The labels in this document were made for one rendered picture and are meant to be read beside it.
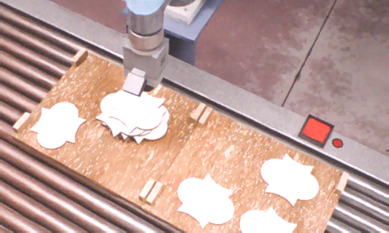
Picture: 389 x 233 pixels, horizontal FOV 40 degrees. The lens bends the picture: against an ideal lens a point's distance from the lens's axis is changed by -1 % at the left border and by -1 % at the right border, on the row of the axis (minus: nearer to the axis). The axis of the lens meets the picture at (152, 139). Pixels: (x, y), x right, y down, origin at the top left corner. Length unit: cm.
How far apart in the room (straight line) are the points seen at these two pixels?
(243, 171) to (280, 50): 162
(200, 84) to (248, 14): 157
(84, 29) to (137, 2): 67
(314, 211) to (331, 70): 163
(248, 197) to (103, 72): 55
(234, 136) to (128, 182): 31
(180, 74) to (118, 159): 34
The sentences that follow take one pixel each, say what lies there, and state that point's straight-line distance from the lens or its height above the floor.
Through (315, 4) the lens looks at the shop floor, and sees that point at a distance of 325.
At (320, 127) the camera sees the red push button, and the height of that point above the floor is 93.
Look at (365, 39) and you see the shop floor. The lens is 315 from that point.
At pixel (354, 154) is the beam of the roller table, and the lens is 154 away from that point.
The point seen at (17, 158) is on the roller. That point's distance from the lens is 147.
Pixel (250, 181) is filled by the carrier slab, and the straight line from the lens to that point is 140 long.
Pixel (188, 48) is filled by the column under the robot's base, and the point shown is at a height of 71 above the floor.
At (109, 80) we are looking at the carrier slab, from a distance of 156.
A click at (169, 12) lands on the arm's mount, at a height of 90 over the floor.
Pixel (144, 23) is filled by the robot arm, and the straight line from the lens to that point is 110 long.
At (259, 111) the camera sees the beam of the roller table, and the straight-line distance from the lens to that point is 154.
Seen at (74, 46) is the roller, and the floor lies 92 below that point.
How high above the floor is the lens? 215
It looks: 58 degrees down
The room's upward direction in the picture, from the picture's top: straight up
